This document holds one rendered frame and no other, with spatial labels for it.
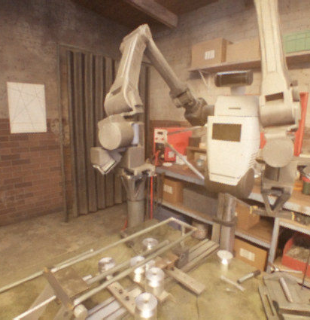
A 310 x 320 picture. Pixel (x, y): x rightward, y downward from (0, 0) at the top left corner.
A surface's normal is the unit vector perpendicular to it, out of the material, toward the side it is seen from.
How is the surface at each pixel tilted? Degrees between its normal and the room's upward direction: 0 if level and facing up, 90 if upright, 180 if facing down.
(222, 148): 90
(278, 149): 95
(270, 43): 72
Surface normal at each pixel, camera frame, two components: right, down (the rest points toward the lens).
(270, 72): -0.57, -0.18
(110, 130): -0.41, 0.19
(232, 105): -0.65, 0.13
